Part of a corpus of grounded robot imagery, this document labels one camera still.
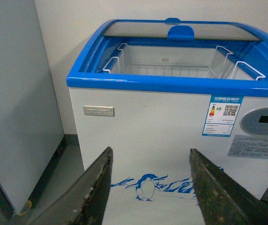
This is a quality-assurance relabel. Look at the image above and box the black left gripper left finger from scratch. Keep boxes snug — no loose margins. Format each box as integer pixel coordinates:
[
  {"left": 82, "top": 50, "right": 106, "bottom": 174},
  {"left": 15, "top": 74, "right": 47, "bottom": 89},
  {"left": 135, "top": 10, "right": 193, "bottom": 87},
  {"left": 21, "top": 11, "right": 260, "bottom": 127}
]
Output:
[{"left": 31, "top": 147, "right": 113, "bottom": 225}]

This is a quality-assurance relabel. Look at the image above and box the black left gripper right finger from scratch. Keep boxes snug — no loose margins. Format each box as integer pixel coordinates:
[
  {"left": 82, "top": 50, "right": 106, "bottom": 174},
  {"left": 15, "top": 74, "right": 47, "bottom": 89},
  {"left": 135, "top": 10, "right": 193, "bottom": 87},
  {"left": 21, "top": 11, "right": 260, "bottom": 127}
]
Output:
[{"left": 189, "top": 149, "right": 268, "bottom": 225}]

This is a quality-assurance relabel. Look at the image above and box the glass sliding freezer lid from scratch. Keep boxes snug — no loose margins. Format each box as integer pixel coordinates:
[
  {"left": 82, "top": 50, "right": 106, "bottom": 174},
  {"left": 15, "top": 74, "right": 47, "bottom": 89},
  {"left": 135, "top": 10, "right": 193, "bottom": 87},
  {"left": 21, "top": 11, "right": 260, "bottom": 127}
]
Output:
[{"left": 104, "top": 21, "right": 260, "bottom": 41}]

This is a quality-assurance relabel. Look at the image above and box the grey instruction sticker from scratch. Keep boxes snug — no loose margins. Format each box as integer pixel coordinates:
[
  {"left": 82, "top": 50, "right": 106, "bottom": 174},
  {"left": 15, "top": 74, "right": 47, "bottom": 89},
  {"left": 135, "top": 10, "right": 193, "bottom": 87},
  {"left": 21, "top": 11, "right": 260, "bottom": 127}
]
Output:
[{"left": 227, "top": 135, "right": 268, "bottom": 159}]

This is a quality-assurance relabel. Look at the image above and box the blue energy label sticker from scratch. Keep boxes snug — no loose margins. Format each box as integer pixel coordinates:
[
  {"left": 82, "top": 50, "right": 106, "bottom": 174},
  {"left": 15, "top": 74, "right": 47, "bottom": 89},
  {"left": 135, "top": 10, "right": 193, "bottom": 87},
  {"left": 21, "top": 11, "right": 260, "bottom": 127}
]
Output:
[{"left": 202, "top": 95, "right": 244, "bottom": 137}]

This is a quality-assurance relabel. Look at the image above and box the grey oval control panel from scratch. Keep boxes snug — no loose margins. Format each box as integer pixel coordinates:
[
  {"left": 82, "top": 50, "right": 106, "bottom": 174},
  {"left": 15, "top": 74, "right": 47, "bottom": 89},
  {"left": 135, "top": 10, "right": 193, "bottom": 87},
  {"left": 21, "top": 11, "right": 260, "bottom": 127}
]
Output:
[{"left": 240, "top": 108, "right": 268, "bottom": 136}]

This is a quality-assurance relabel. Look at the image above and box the silver brand nameplate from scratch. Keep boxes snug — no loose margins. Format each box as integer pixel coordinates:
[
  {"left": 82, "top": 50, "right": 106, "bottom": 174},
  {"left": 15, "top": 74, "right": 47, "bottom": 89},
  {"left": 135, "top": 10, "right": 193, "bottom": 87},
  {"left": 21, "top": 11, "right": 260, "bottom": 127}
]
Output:
[{"left": 83, "top": 105, "right": 115, "bottom": 117}]

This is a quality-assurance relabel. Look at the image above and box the grey cabinet on casters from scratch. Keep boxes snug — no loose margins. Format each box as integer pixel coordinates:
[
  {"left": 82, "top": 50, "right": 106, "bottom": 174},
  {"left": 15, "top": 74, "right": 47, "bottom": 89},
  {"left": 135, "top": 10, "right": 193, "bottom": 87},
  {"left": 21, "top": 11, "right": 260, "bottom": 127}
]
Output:
[{"left": 0, "top": 0, "right": 64, "bottom": 213}]

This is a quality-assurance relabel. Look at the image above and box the white blue chest freezer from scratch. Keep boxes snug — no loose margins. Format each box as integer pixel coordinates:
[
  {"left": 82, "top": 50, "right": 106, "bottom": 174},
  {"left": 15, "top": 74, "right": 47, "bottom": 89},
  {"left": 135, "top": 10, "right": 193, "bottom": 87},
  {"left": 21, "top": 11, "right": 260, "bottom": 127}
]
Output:
[{"left": 67, "top": 18, "right": 268, "bottom": 225}]

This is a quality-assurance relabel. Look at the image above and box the white wire freezer basket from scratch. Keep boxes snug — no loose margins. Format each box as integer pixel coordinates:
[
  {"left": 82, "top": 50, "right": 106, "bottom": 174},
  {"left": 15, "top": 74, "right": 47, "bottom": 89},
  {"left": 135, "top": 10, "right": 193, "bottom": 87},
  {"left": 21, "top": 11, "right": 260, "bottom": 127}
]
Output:
[{"left": 101, "top": 43, "right": 266, "bottom": 81}]

